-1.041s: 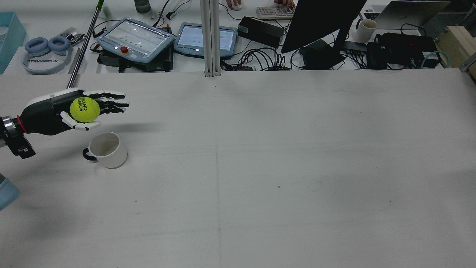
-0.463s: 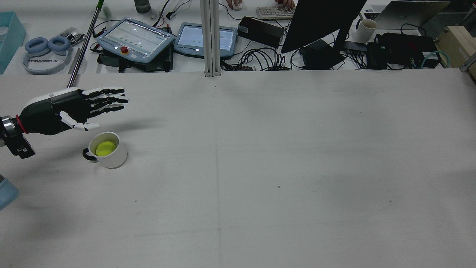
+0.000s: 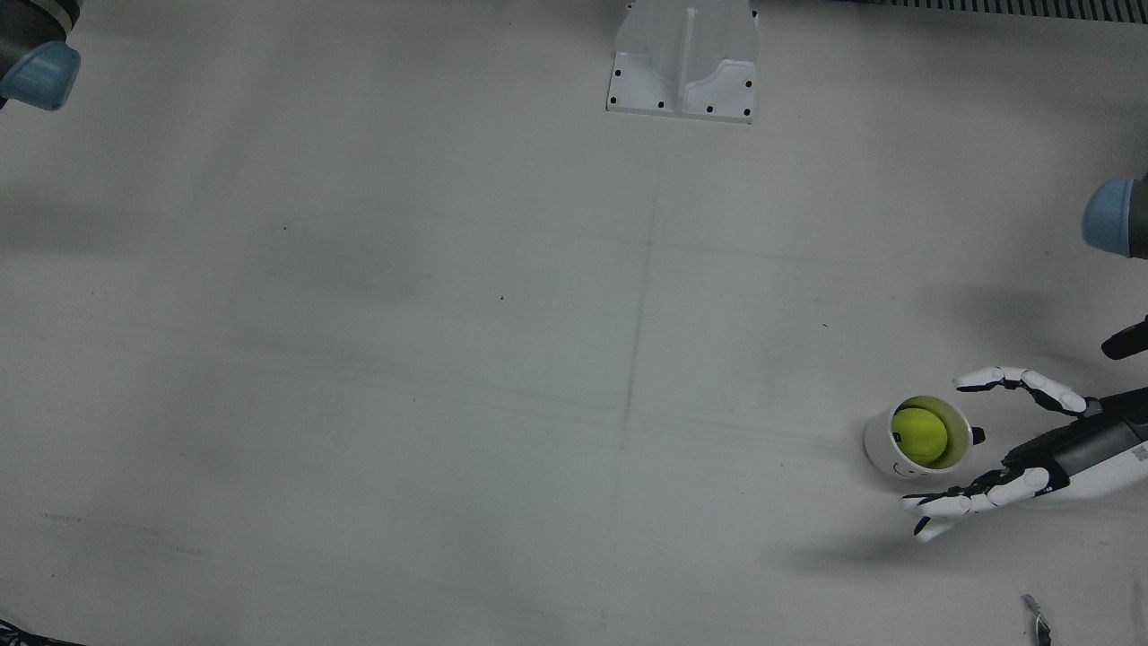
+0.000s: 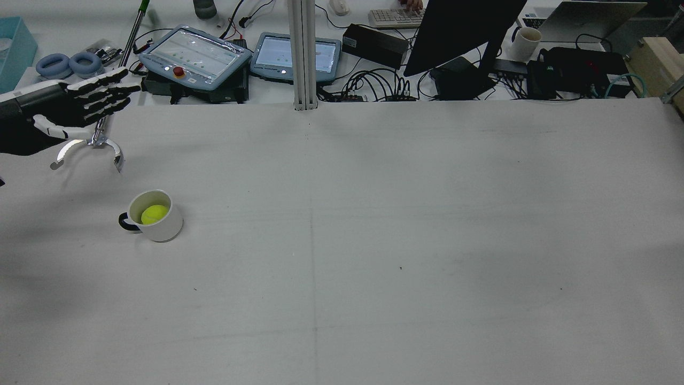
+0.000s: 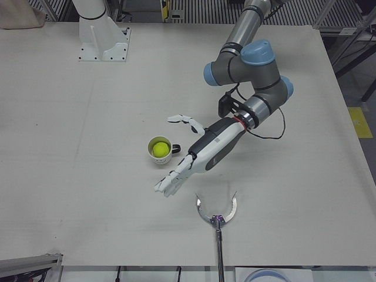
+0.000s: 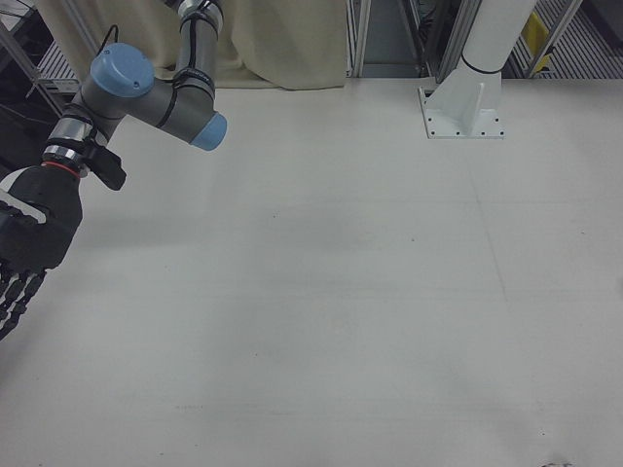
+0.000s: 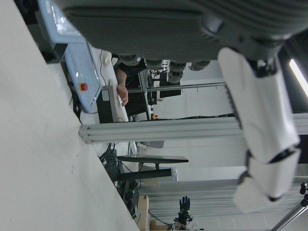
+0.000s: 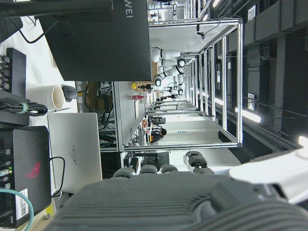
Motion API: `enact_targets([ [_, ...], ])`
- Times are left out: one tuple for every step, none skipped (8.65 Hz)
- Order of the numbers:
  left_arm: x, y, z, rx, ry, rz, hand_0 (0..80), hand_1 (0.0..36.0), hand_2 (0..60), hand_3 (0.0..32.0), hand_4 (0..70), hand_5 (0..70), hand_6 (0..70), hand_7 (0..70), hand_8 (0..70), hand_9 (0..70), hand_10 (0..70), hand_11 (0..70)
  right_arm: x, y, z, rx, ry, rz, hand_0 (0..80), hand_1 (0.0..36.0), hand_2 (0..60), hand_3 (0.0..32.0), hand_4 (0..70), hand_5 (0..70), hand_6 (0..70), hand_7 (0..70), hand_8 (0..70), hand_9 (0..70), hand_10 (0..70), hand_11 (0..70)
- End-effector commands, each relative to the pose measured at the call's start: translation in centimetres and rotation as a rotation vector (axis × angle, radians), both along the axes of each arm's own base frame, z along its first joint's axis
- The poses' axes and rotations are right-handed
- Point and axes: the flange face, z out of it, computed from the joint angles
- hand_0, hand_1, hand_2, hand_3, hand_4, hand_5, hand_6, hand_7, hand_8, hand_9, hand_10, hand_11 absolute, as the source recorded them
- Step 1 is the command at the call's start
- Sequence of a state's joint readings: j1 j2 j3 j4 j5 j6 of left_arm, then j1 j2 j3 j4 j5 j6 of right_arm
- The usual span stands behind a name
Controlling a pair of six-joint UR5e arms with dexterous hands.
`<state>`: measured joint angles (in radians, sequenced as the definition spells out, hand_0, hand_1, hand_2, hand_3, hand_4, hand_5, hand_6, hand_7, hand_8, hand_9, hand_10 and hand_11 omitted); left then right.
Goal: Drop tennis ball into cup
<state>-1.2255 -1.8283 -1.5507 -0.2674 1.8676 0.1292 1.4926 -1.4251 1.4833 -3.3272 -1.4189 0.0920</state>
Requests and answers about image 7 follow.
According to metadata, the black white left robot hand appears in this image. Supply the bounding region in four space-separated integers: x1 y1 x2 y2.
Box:
55 0 308 214

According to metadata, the person in black shirt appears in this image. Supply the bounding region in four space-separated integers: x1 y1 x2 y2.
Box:
115 60 150 116

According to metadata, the light blue teach pendant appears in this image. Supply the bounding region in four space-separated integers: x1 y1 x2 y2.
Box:
38 0 103 114

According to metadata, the white keyboard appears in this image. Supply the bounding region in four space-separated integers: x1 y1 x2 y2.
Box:
101 83 129 123

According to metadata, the black flat monitor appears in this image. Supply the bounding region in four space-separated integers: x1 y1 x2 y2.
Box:
116 155 190 181

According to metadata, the ceiling light strip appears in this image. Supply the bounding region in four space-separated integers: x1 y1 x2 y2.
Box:
288 57 308 92

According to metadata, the dark glove on stand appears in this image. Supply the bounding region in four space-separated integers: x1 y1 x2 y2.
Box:
174 195 193 226

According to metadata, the cardboard box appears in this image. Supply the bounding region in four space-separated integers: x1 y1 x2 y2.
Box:
137 194 150 230

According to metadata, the silver black tripod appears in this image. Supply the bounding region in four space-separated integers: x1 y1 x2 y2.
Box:
271 182 308 231

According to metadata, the aluminium frame profile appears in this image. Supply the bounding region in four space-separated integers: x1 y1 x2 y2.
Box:
78 113 308 145

